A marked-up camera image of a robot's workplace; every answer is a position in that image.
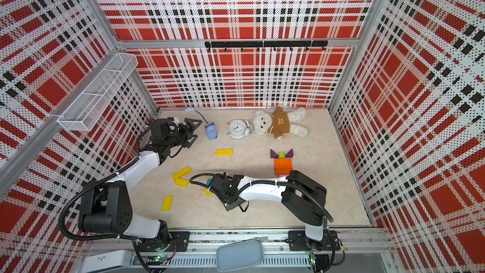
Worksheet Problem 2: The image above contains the grey pouch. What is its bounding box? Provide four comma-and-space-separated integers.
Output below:
216, 239, 265, 272

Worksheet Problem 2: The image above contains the white box device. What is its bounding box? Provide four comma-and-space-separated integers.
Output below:
80, 250, 131, 273

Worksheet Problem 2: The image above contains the white teddy bear brown hoodie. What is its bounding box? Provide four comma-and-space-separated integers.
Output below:
253, 106, 308, 140

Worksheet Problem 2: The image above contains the yellow block bottom left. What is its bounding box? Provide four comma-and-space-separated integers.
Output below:
162, 196, 173, 211

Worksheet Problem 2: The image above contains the yellow long block top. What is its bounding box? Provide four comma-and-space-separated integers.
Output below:
215, 149, 233, 156

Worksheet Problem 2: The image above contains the black hook rail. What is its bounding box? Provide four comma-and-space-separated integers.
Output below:
205, 40, 328, 51

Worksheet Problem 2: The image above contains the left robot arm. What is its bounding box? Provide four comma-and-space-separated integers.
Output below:
58, 118, 202, 249

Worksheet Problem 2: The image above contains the purple triangle block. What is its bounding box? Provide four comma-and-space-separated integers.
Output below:
270, 150, 279, 159
285, 149, 294, 158

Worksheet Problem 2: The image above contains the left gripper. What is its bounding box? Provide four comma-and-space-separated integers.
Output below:
165, 118, 202, 149

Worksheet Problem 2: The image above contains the white wire basket shelf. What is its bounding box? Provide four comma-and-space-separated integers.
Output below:
57, 53, 138, 132

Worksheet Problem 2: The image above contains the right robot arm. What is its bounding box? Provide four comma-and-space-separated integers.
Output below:
189, 170, 336, 251

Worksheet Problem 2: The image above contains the orange rectangular block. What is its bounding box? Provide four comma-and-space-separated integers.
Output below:
275, 163, 293, 171

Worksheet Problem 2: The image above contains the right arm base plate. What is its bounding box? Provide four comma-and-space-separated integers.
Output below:
285, 230, 341, 252

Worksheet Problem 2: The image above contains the white alarm clock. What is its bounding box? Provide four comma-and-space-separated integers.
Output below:
228, 120, 251, 140

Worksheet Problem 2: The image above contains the small yellow block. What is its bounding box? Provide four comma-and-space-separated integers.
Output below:
174, 178, 189, 188

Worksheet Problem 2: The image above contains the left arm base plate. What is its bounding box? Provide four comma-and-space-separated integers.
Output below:
137, 231, 190, 253

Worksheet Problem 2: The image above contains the orange trapezoid block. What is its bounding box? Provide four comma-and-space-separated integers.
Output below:
274, 158, 292, 166

